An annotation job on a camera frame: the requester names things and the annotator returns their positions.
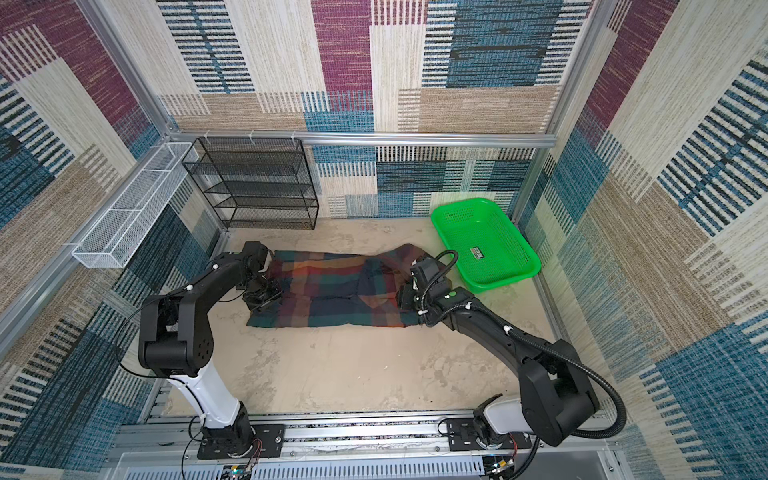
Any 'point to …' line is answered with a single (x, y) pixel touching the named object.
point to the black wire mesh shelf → (255, 182)
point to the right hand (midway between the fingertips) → (403, 300)
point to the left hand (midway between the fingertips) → (280, 299)
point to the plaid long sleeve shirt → (355, 287)
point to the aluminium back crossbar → (366, 138)
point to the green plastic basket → (489, 248)
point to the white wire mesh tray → (114, 240)
